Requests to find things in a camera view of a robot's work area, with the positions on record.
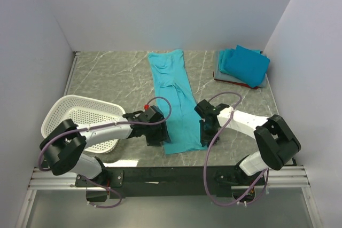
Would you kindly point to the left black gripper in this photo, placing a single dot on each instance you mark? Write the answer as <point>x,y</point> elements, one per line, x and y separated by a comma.
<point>162,135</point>

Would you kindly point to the white perforated plastic basket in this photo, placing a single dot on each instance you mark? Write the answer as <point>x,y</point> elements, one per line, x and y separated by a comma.
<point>89,113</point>

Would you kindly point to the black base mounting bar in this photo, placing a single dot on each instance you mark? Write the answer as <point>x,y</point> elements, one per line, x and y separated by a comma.
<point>169,181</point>

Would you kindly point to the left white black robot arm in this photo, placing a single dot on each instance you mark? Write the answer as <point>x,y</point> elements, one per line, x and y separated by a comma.
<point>63,148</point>

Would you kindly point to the folded blue t shirt top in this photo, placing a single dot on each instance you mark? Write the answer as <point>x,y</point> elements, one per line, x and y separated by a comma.
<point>247,65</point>

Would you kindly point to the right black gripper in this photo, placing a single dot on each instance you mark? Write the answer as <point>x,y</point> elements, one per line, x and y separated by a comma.
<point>204,137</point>

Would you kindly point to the aluminium frame rail front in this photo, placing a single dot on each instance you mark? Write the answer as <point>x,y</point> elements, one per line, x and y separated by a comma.
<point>288,177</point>

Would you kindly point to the folded red t shirt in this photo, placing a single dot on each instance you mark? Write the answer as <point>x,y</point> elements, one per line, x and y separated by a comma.
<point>228,79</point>

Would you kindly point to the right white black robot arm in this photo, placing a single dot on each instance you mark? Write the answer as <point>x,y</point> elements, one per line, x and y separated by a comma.
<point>276,142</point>

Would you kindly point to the turquoise t shirt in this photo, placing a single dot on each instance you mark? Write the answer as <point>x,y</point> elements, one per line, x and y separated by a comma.
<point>224,56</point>
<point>170,81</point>

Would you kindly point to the folded turquoise t shirt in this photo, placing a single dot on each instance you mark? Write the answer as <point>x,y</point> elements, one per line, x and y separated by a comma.
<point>224,56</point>

